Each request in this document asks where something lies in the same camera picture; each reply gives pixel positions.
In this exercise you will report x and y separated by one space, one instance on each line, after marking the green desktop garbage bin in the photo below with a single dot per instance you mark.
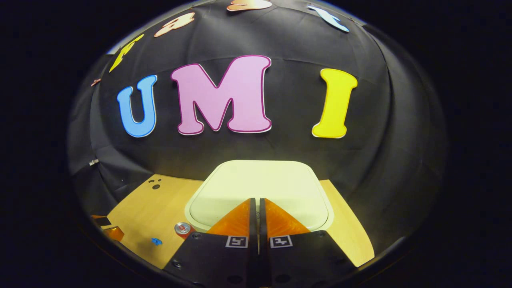
256 180

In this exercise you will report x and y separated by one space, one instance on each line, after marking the wooden desktop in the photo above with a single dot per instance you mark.
144 216

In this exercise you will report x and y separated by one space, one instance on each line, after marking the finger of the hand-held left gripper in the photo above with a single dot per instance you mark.
114 233
102 220

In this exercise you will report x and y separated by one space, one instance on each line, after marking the blue paper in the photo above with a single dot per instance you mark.
156 241

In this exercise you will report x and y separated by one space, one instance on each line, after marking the silver metal clip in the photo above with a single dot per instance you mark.
93 162

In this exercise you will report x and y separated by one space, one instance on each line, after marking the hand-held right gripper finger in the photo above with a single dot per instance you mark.
262 224
253 224

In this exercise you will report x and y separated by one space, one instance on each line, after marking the black backdrop cloth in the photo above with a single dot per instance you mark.
288 152

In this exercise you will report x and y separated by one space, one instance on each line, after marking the red pop can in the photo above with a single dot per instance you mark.
183 228

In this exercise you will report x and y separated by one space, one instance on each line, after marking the copper clip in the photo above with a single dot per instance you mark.
95 82

